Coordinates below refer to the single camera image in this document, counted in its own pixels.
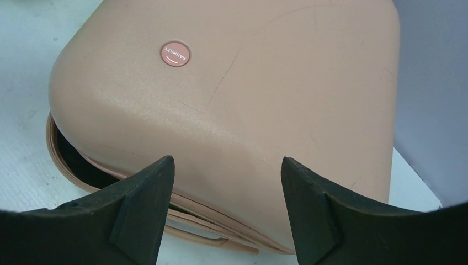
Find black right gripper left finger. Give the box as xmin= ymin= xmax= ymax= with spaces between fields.
xmin=1 ymin=156 xmax=175 ymax=264

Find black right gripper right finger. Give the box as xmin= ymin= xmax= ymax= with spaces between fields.
xmin=281 ymin=157 xmax=467 ymax=265

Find pink hard-shell suitcase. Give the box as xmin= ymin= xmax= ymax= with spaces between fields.
xmin=46 ymin=1 xmax=400 ymax=255

